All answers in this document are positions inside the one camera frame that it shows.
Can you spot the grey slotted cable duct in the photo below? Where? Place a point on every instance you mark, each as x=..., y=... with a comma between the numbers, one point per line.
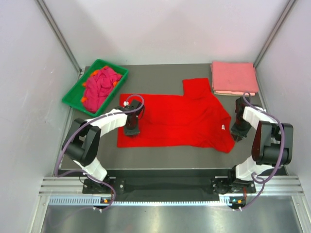
x=101, y=201

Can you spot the left corner aluminium post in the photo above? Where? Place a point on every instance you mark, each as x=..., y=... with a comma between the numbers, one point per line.
x=57, y=32

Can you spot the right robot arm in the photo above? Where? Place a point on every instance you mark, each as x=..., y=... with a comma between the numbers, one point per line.
x=272, y=148

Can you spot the folded pink t shirt stack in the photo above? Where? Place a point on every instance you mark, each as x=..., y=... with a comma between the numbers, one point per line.
x=234, y=79

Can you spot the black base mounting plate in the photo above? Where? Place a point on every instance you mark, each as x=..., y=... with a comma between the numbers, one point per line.
x=208, y=185

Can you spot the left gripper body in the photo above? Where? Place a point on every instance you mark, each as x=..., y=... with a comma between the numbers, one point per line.
x=132, y=129

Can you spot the magenta t shirt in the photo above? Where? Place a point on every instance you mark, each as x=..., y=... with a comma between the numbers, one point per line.
x=102, y=85

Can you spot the red t shirt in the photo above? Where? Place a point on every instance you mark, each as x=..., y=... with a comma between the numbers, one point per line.
x=197, y=118

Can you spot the right corner aluminium post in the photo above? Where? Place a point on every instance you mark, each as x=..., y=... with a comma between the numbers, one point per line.
x=277, y=26

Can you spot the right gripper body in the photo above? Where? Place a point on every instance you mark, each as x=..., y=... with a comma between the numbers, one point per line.
x=240, y=128

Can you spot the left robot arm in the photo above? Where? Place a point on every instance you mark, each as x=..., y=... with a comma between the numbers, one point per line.
x=82, y=142

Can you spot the green plastic bin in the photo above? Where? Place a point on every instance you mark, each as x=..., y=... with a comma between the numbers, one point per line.
x=96, y=88

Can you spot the corner aluminium post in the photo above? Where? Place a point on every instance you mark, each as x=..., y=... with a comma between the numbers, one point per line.
x=277, y=26
x=57, y=32

